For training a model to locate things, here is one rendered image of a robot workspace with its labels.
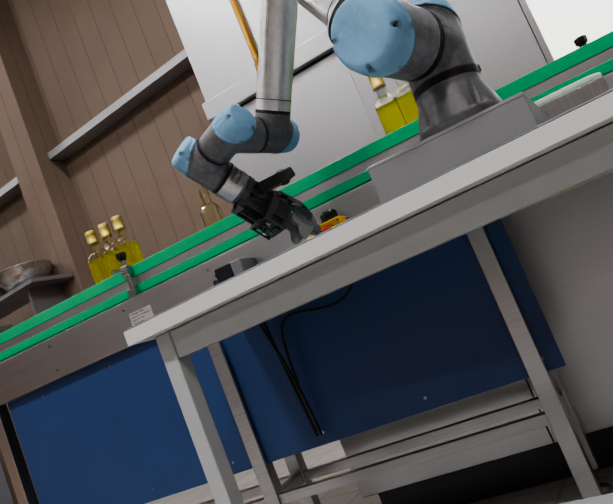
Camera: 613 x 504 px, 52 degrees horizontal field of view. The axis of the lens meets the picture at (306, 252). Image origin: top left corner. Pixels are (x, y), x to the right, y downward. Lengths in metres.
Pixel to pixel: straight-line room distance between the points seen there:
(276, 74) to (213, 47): 0.80
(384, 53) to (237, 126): 0.38
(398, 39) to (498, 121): 0.19
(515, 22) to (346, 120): 0.51
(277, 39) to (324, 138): 0.61
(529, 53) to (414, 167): 0.82
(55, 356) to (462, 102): 1.44
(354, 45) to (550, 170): 0.35
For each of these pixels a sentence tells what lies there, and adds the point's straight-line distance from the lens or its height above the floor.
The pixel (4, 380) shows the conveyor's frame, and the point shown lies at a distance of 2.22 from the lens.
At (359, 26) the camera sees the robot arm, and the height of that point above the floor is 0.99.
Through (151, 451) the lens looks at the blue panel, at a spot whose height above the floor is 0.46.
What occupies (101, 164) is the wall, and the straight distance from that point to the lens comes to 5.58.
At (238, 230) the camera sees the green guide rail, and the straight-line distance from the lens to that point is 1.67.
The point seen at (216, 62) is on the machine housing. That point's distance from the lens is 2.11.
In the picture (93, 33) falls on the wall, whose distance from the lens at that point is 5.77.
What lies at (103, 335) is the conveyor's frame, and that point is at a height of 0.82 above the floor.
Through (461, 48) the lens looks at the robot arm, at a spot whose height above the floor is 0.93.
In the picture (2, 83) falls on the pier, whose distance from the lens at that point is 6.12.
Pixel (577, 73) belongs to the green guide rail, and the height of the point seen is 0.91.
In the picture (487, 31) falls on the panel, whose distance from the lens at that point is 1.81.
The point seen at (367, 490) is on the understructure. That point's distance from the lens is 1.98.
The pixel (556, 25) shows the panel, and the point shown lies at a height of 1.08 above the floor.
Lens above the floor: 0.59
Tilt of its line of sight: 7 degrees up
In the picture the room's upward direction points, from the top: 22 degrees counter-clockwise
